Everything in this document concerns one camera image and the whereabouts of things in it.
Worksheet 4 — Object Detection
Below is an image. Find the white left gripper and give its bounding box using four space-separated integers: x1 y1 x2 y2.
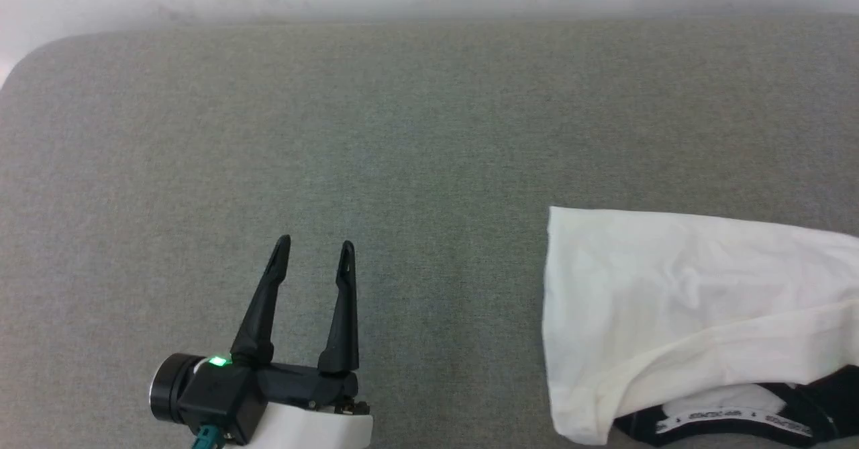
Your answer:
230 235 374 449

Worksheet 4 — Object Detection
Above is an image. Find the white and black t-shirt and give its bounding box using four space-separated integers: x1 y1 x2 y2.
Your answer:
542 206 859 448

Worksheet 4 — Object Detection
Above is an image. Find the grey fabric sofa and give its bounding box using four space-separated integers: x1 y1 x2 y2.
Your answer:
0 13 859 449

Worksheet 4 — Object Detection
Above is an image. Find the teal left camera cable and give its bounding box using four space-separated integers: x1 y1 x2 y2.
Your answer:
191 424 225 449

